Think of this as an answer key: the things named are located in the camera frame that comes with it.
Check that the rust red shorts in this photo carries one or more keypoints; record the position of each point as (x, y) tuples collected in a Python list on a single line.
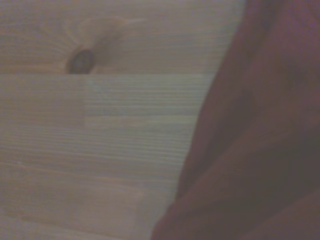
[(255, 140)]

